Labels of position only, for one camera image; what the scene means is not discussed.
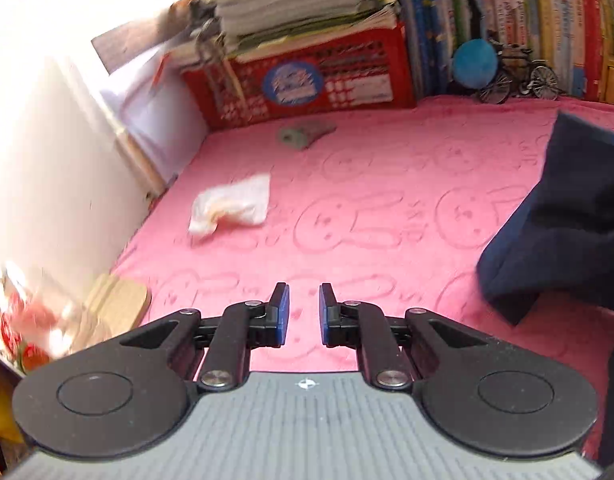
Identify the miniature black bicycle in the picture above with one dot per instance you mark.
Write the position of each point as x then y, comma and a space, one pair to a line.
543, 81

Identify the pink rabbit-pattern blanket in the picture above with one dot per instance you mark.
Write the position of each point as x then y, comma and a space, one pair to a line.
387, 240

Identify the red and white snack packet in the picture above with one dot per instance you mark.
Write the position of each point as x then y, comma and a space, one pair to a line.
32, 330

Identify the blue plush ball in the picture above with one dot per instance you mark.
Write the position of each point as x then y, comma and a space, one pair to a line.
474, 62

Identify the navy and white jacket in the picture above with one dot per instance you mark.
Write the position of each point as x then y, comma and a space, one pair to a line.
562, 220

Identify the small grey-green object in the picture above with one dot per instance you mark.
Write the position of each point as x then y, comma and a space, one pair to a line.
299, 136

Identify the light wooden board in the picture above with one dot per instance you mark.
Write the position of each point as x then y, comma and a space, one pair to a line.
119, 300

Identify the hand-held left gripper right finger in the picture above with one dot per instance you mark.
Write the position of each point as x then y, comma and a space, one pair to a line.
329, 315

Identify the brown cardboard sheet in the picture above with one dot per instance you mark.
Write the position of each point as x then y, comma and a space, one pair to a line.
132, 40

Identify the crumpled white tissue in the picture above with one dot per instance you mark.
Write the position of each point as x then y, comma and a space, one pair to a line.
232, 202

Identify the row of tall picture books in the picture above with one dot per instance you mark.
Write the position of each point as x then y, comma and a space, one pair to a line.
537, 10

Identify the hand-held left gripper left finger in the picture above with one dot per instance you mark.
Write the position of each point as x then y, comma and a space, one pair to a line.
282, 310

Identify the red plastic crate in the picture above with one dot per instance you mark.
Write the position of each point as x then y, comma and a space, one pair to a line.
347, 85

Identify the stack of papers and workbooks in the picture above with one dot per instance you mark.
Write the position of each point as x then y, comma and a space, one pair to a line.
287, 5

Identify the white paper sheets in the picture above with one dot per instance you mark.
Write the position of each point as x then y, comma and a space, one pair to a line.
152, 115

